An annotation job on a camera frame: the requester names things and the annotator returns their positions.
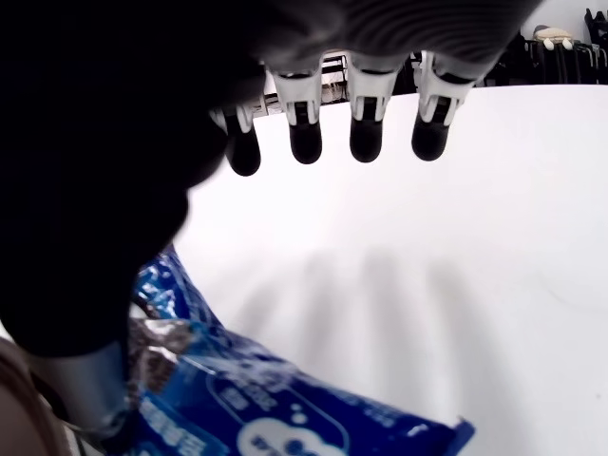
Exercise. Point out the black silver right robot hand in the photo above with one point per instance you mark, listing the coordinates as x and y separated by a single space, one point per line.
95 142

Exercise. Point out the blue Oreo cookie pack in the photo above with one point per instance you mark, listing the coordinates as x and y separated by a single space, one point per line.
266 404

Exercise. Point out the round dark brown tray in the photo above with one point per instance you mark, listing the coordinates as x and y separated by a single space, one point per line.
19 418

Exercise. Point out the beige plush toy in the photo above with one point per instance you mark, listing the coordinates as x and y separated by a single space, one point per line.
551 34

